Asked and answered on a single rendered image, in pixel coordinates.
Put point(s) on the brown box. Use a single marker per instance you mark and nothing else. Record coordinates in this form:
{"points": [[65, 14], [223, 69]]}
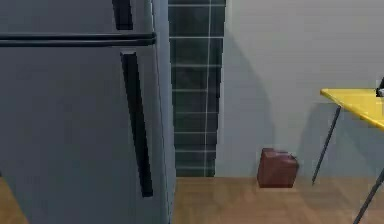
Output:
{"points": [[276, 170]]}

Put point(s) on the grey fridge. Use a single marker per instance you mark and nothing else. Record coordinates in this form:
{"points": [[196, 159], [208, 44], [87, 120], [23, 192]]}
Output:
{"points": [[66, 116]]}

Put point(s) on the yellow table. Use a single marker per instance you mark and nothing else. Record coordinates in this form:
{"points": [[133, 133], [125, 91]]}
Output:
{"points": [[360, 103]]}

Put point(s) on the small black object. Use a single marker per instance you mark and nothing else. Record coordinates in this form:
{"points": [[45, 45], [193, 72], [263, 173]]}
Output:
{"points": [[380, 89]]}

